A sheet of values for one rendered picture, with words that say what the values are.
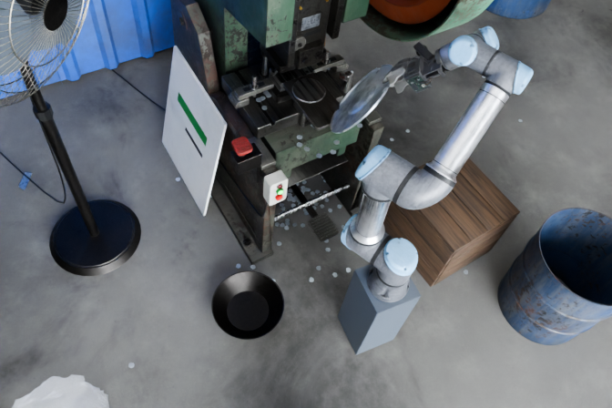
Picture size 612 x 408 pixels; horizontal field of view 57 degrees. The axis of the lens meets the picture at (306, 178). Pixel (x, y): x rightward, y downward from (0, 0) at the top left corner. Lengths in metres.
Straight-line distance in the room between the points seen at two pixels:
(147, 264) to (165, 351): 0.40
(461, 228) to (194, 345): 1.19
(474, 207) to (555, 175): 0.87
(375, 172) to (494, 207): 1.06
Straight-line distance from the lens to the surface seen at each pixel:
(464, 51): 1.54
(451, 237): 2.35
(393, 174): 1.51
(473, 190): 2.52
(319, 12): 1.93
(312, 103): 2.06
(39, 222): 2.80
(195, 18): 2.23
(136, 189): 2.79
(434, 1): 1.92
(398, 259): 1.86
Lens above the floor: 2.27
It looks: 54 degrees down
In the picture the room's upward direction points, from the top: 9 degrees clockwise
